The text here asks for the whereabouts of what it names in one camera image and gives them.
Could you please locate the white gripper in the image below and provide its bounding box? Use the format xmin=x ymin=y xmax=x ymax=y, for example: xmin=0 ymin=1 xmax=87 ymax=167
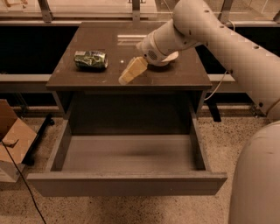
xmin=118 ymin=31 xmax=168 ymax=85

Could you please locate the crushed green soda can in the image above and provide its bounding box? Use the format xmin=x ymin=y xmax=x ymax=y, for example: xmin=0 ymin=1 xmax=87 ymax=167
xmin=73 ymin=51 xmax=108 ymax=69

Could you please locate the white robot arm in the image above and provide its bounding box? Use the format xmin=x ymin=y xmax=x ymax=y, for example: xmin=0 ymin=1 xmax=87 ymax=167
xmin=119 ymin=0 xmax=280 ymax=224

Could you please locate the grey cabinet with top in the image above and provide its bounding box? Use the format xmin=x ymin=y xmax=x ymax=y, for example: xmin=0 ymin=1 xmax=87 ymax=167
xmin=46 ymin=23 xmax=211 ymax=135

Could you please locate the open grey top drawer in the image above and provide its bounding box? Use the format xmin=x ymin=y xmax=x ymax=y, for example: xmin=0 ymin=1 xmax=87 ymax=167
xmin=26 ymin=101 xmax=228 ymax=198

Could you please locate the white paper bowl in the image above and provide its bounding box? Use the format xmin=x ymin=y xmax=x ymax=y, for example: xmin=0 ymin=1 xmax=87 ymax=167
xmin=157 ymin=52 xmax=179 ymax=67

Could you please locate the black table leg foot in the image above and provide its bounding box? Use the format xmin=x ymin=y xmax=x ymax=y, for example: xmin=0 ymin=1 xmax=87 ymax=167
xmin=205 ymin=94 xmax=221 ymax=123

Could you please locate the cardboard box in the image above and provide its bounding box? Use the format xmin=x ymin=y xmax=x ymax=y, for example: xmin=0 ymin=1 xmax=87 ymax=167
xmin=0 ymin=100 xmax=37 ymax=183

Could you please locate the black stand foot left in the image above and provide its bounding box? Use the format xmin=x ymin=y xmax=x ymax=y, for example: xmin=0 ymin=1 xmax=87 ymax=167
xmin=23 ymin=114 xmax=54 ymax=166

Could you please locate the white hanging cable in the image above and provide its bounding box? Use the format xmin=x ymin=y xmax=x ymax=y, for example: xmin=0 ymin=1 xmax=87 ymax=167
xmin=203 ymin=20 xmax=236 ymax=102

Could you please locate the black floor cable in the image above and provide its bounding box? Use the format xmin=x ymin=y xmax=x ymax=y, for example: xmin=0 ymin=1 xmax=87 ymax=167
xmin=0 ymin=140 xmax=47 ymax=224

